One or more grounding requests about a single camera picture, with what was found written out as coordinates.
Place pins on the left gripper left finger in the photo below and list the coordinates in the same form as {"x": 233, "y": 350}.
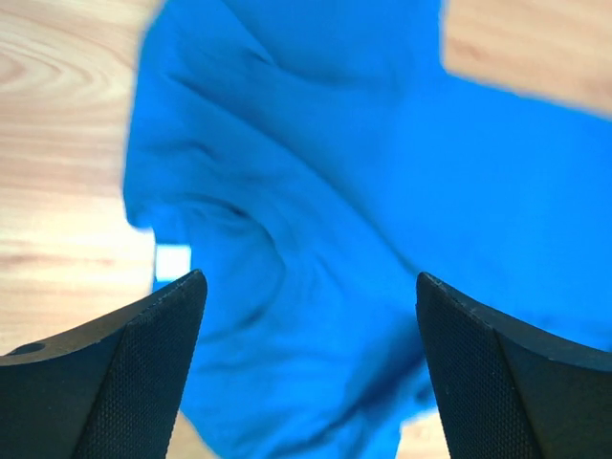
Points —
{"x": 109, "y": 388}

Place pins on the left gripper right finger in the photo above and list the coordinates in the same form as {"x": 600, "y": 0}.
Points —
{"x": 506, "y": 389}

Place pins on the blue t-shirt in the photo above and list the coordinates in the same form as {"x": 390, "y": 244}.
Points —
{"x": 314, "y": 158}

